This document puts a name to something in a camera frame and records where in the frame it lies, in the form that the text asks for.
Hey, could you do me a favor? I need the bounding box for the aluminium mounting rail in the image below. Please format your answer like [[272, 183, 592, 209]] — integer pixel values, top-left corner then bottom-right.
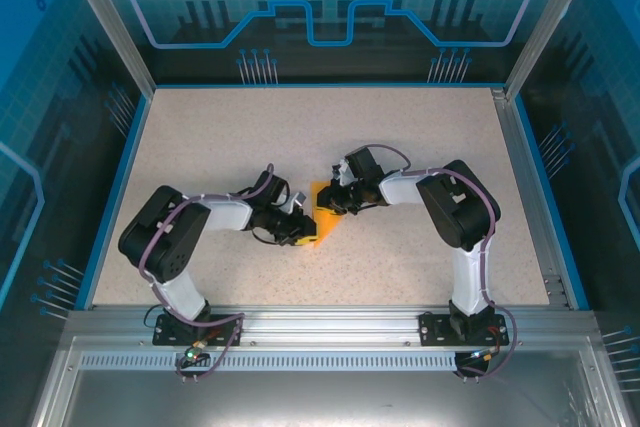
[[67, 304, 596, 344]]

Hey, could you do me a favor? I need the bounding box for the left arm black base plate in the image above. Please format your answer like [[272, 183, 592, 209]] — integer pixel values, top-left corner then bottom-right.
[[152, 313, 245, 348]]

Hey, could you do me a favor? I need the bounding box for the slotted grey cable duct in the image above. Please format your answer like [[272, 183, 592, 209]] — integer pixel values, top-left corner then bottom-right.
[[79, 352, 459, 369]]

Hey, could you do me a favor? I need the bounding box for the cable plug with green light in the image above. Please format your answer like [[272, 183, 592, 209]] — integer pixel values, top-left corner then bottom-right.
[[183, 339, 209, 363], [469, 344, 504, 363]]

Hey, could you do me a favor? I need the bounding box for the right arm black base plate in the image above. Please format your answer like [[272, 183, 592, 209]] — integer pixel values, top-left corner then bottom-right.
[[418, 310, 510, 347]]

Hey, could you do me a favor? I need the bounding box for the aluminium side rail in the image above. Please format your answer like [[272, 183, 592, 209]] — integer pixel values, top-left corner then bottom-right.
[[489, 86, 574, 311]]

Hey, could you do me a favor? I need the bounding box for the aluminium frame post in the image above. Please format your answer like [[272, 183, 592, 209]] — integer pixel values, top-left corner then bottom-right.
[[55, 0, 156, 98], [503, 0, 604, 101]]

